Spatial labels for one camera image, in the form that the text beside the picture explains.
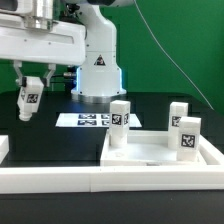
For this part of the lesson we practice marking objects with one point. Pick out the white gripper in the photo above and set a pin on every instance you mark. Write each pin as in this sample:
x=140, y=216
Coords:
x=28, y=32

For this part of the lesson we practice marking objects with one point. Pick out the white square tabletop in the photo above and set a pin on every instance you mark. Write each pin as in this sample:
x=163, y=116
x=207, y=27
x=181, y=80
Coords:
x=143, y=148

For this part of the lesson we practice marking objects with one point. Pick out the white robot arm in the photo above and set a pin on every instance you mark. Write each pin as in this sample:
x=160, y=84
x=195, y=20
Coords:
x=99, y=78

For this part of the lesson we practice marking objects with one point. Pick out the white sheet with AprilTags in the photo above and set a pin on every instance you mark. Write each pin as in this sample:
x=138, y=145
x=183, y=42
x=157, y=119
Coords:
x=91, y=120

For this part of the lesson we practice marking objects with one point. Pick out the white U-shaped fence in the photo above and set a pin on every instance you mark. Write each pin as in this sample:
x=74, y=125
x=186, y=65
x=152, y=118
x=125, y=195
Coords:
x=100, y=179

